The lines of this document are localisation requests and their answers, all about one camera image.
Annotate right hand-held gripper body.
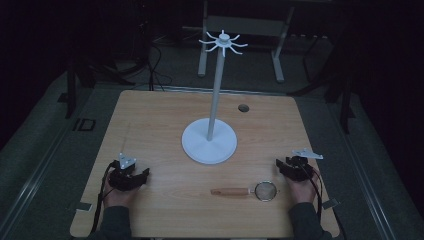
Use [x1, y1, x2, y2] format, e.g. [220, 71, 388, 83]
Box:
[284, 148, 324, 183]

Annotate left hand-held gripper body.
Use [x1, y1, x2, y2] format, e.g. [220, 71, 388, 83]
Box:
[109, 152, 143, 193]

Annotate person's left hand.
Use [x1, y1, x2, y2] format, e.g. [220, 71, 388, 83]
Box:
[102, 175, 140, 210]

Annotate person's right hand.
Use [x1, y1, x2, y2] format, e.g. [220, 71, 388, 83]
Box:
[285, 165, 322, 205]

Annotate white hook stand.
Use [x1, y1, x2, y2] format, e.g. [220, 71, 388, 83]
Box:
[181, 29, 250, 166]

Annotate dark metal stand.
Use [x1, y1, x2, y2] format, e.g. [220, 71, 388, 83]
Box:
[57, 59, 101, 120]
[324, 59, 356, 135]

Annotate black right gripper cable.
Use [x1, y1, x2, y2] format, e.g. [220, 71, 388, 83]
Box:
[299, 159, 325, 222]

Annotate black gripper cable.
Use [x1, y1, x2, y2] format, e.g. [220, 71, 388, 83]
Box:
[89, 161, 116, 236]
[299, 159, 325, 222]

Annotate wooden handled mesh strainer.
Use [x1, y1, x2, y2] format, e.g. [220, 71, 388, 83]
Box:
[209, 180, 280, 203]

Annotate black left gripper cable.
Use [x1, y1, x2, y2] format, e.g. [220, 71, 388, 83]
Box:
[89, 161, 116, 236]

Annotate black floor cables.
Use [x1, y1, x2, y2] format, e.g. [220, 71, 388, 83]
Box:
[145, 19, 174, 92]

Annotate grey metal desk frame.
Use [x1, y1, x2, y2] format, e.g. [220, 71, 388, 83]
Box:
[197, 0, 296, 84]

